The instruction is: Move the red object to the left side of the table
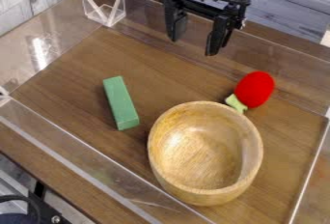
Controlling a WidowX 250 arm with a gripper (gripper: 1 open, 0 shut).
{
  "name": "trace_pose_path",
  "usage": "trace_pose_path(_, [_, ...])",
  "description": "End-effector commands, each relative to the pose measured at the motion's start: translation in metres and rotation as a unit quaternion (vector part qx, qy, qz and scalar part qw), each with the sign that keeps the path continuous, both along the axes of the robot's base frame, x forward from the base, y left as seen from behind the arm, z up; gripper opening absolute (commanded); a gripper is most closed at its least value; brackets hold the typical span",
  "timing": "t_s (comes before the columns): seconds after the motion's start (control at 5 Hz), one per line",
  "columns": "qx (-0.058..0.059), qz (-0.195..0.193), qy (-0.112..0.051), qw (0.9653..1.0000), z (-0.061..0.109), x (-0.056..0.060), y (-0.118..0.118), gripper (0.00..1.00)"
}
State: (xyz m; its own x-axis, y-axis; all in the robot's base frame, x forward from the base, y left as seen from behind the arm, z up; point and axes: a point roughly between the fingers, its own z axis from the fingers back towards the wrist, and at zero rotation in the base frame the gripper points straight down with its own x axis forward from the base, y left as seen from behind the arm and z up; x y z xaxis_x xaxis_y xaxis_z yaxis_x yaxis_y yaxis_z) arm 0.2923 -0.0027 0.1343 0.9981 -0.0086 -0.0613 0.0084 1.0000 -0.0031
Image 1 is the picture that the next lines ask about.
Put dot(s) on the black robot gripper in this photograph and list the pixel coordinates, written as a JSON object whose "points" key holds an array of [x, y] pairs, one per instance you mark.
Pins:
{"points": [[231, 9]]}

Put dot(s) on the red plush strawberry toy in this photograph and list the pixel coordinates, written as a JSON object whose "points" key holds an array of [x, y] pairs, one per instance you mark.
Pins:
{"points": [[252, 91]]}

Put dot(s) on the green rectangular block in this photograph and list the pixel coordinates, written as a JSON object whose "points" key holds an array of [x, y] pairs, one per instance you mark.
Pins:
{"points": [[120, 103]]}

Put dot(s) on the wooden bowl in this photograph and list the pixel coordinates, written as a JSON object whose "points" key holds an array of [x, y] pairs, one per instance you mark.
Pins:
{"points": [[206, 152]]}

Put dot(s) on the clear acrylic corner bracket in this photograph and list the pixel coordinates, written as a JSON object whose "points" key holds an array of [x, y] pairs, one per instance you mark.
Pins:
{"points": [[104, 14]]}

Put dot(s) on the clear acrylic tray wall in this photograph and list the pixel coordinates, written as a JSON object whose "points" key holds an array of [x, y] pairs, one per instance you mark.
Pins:
{"points": [[57, 130]]}

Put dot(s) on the black clamp with cable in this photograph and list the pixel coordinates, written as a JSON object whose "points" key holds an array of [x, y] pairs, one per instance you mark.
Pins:
{"points": [[35, 210]]}

